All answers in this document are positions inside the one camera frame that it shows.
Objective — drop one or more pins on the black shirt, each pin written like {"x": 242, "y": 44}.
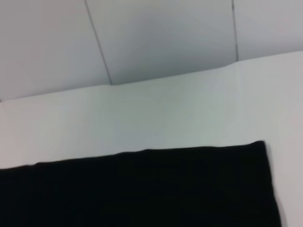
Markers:
{"x": 142, "y": 189}

